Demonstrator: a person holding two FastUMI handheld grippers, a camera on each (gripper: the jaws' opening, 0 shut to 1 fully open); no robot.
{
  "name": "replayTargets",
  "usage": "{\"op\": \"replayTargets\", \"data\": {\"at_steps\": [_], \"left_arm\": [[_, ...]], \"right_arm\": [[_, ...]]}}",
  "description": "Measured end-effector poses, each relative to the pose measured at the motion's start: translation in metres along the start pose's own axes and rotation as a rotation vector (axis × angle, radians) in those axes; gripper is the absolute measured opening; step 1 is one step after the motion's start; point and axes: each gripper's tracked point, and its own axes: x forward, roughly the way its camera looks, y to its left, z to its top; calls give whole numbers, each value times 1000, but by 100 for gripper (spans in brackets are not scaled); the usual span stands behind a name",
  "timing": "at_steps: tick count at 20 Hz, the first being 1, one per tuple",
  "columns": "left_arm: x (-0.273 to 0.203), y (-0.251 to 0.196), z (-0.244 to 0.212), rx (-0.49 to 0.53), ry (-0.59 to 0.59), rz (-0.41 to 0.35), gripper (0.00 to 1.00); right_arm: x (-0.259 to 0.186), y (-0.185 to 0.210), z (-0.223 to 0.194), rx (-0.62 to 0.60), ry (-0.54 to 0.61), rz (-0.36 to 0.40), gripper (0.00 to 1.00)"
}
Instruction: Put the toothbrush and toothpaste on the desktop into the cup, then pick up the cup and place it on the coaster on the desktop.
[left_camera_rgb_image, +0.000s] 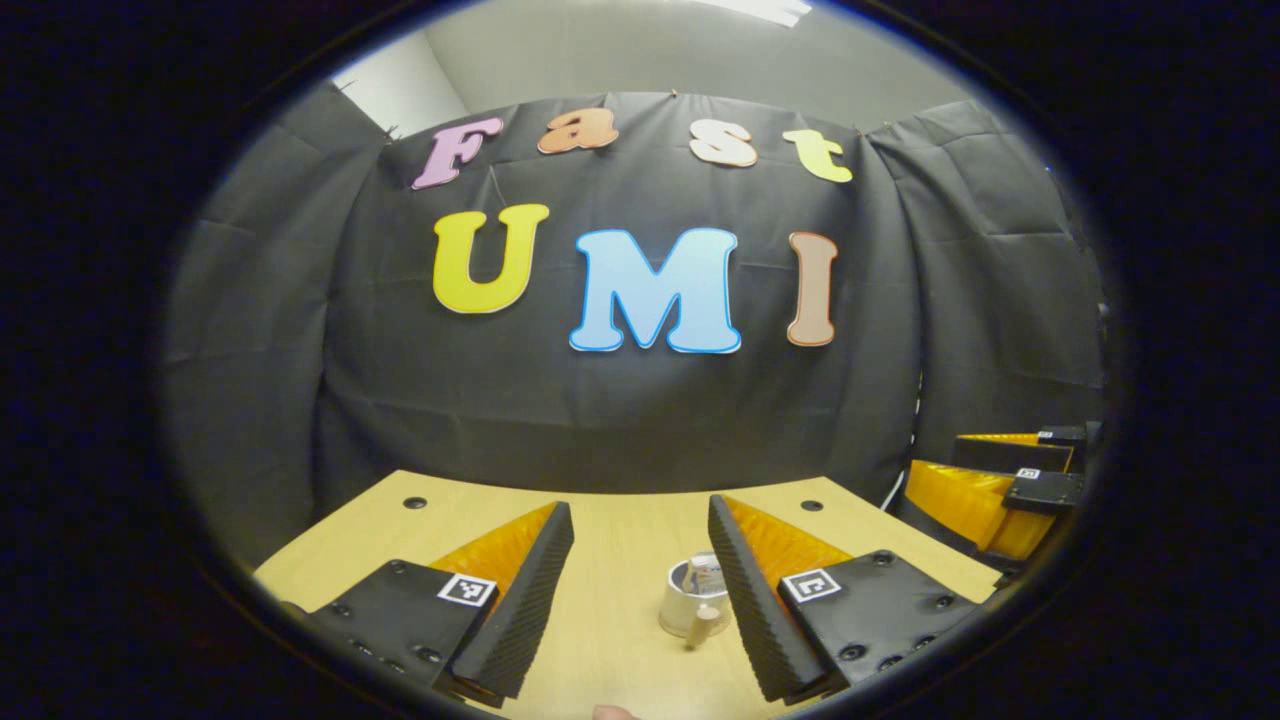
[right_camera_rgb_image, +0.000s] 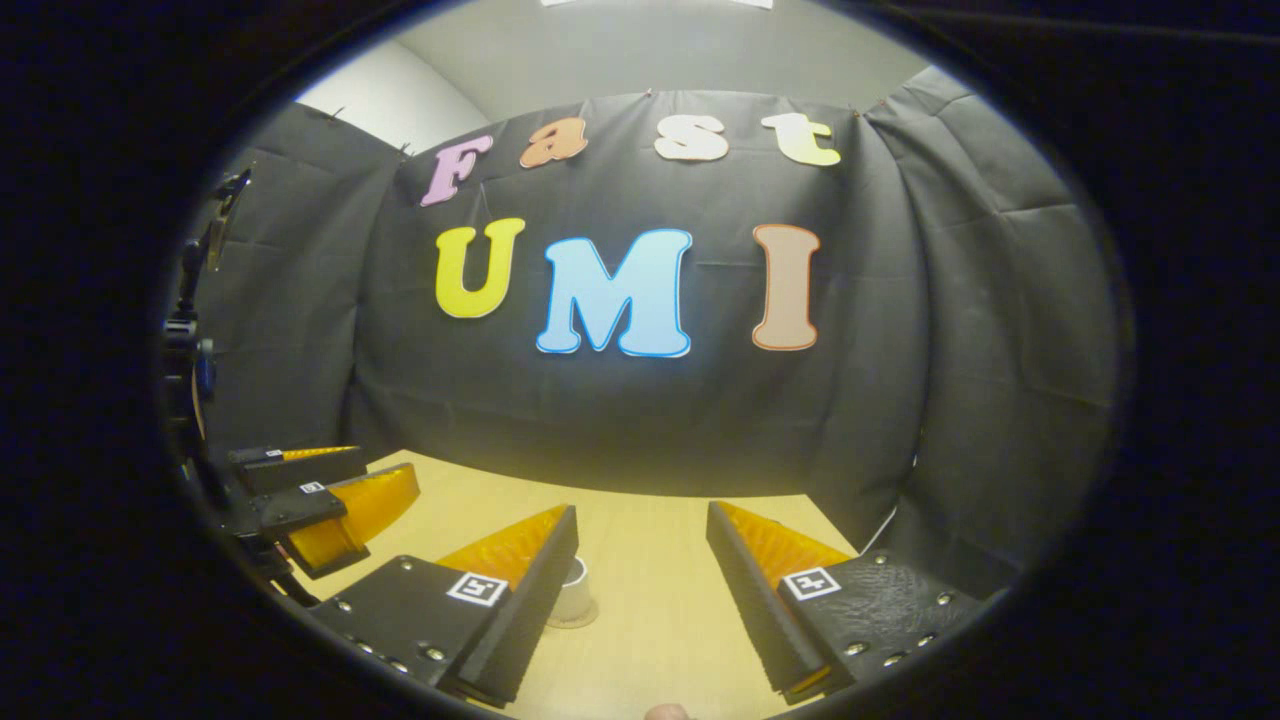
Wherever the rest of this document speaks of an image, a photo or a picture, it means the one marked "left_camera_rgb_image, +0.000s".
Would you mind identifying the white ceiling light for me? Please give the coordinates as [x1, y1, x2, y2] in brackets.
[690, 0, 813, 28]

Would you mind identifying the black backdrop cloth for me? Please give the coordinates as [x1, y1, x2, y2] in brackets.
[160, 85, 1111, 561]

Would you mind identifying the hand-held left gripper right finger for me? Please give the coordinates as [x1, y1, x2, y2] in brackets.
[706, 493, 991, 706]

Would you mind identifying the white cable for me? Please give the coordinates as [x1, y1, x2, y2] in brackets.
[880, 375, 923, 511]

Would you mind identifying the light wooden desktop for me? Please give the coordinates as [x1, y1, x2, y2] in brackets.
[255, 470, 1001, 720]

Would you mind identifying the white cup with wooden handle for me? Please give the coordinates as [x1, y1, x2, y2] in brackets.
[657, 550, 739, 651]

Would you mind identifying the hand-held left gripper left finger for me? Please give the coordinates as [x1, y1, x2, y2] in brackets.
[298, 500, 577, 707]

